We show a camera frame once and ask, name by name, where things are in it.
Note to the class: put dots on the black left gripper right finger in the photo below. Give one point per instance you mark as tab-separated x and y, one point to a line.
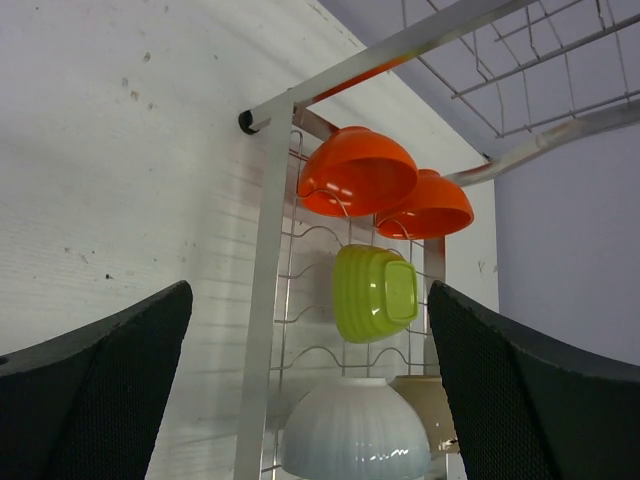
528	406

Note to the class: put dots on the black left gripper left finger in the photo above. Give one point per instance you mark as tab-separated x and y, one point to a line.
88	404

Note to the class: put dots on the white ribbed bowl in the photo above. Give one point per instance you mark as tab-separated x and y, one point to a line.
354	428

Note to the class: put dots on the orange plastic bowl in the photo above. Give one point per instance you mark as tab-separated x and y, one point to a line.
435	208
356	172

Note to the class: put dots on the beige ceramic bowl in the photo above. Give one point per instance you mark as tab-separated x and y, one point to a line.
427	396

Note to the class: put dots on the green ribbed bowl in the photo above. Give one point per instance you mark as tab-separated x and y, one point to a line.
374	293

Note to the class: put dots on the metal wire dish rack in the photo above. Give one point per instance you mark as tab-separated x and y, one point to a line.
288	112

